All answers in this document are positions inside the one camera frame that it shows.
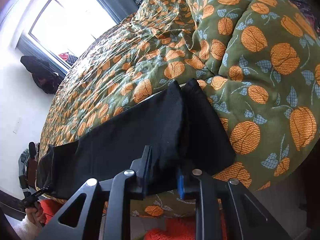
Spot window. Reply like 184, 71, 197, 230
29, 0, 116, 66

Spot person's left hand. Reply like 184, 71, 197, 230
25, 202, 47, 226

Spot orange fluffy rug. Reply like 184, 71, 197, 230
37, 198, 228, 240

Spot clothes heap beside bed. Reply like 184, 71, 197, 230
18, 142, 40, 196

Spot pile of clothes by window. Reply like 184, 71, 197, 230
59, 52, 78, 66

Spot black pants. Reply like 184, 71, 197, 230
36, 79, 236, 199

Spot green orange floral duvet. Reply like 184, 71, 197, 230
38, 0, 320, 218

